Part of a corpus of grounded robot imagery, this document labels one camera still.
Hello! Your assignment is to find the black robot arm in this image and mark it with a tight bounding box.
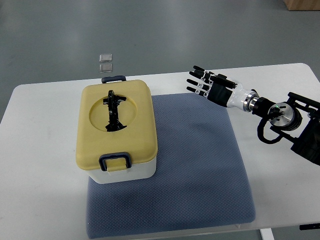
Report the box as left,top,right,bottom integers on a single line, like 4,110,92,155
248,92,320,165

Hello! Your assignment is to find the white table leg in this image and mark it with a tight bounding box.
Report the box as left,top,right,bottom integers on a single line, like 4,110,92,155
259,228,275,240

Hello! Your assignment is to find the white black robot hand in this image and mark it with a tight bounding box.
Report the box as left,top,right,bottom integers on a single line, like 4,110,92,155
186,65,259,112

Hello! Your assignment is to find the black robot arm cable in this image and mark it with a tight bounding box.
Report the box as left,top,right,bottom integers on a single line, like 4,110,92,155
257,109,286,145

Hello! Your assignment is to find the white storage box base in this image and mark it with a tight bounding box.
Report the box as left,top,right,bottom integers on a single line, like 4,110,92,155
85,156,157,184

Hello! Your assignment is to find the yellow storage box lid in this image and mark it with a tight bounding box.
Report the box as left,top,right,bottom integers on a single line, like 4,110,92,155
76,80,158,172

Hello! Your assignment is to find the blue grey cushion mat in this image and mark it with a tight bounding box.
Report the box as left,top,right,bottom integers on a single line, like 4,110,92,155
86,93,256,239

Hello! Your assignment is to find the wooden box corner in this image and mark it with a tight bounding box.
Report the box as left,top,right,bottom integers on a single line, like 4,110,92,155
283,0,320,11

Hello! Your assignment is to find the black table control panel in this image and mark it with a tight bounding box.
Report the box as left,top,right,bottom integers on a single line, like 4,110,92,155
299,223,320,231

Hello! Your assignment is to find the upper floor socket plate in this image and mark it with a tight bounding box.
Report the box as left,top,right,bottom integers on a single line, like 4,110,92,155
99,53,113,63

